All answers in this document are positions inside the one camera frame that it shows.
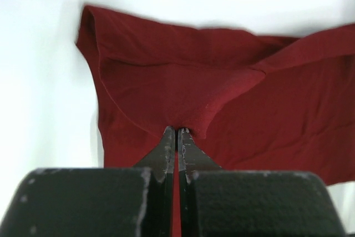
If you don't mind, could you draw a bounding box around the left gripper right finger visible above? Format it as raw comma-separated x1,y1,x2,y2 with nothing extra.
177,128,347,236

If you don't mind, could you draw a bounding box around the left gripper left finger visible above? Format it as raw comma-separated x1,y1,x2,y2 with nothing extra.
1,127,175,237

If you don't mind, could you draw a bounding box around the dark red t shirt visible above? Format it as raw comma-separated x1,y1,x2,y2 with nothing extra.
76,6,354,236

